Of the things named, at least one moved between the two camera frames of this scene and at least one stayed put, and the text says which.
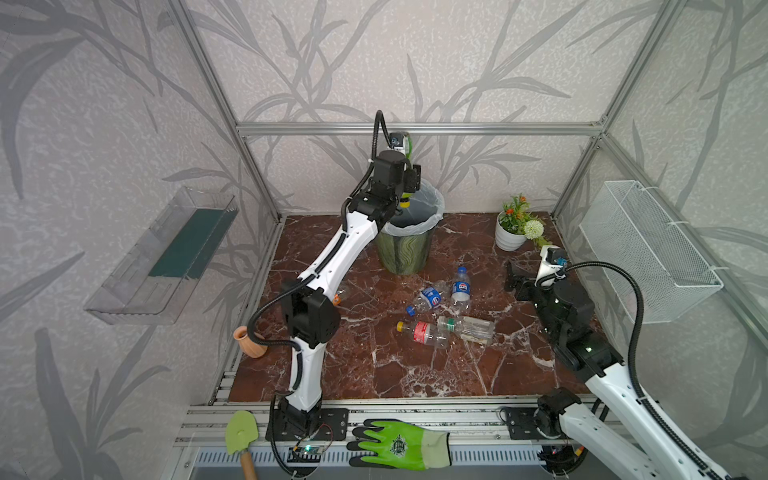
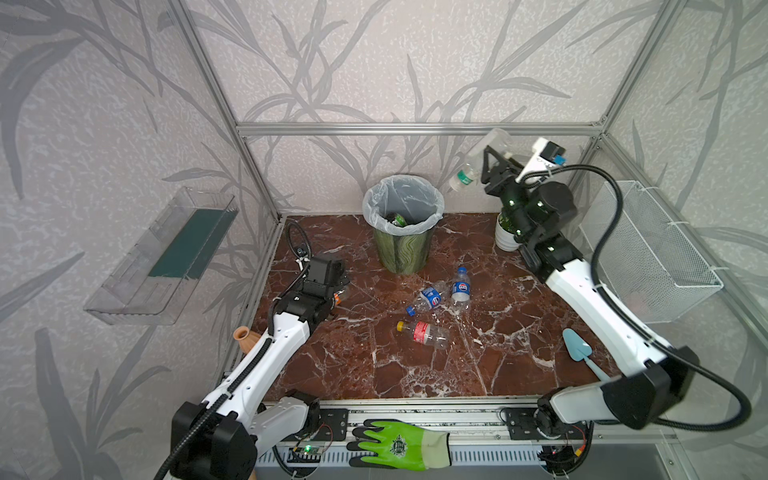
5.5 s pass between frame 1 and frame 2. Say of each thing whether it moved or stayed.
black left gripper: moved
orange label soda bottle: stayed
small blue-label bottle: stayed
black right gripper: moved
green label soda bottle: moved
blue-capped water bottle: stayed
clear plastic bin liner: stayed
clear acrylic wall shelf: stayed
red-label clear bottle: stayed
